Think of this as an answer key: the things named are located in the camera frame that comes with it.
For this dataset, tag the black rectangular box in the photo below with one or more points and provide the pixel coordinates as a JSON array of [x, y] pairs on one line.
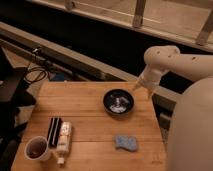
[[53, 131]]

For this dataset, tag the black chair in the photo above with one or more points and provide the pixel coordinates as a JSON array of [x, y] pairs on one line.
[[13, 95]]

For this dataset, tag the white mug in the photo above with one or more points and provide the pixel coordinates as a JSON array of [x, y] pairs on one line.
[[37, 149]]

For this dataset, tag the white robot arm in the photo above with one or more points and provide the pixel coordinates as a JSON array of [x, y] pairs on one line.
[[190, 139]]

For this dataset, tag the white plastic bottle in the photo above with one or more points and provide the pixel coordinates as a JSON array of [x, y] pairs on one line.
[[63, 145]]

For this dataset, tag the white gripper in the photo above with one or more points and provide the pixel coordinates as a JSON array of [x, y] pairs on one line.
[[150, 79]]

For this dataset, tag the blue sponge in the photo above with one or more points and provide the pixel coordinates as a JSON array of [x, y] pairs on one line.
[[128, 143]]

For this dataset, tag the black ceramic bowl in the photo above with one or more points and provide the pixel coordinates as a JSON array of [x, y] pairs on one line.
[[118, 102]]

